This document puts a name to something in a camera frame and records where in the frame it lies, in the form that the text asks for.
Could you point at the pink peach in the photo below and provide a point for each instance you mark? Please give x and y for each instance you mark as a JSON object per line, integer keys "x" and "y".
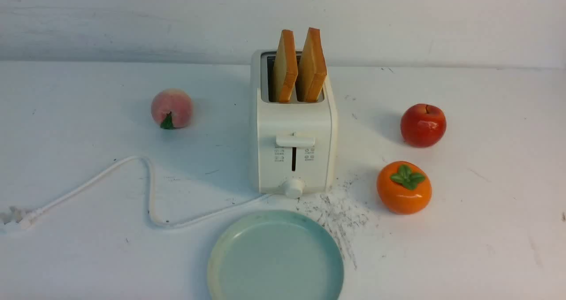
{"x": 172, "y": 109}

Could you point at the toasted bread slice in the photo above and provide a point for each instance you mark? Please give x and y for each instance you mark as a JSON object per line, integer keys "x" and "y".
{"x": 312, "y": 68}
{"x": 285, "y": 69}

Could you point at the orange persimmon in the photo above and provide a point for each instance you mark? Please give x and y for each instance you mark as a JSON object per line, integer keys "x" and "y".
{"x": 403, "y": 188}

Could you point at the red apple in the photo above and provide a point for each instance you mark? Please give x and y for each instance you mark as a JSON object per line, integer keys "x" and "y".
{"x": 423, "y": 125}

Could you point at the white two-slot toaster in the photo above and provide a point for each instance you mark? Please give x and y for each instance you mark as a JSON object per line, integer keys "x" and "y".
{"x": 292, "y": 146}

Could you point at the light blue round plate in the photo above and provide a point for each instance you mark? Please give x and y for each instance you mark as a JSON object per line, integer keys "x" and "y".
{"x": 275, "y": 255}

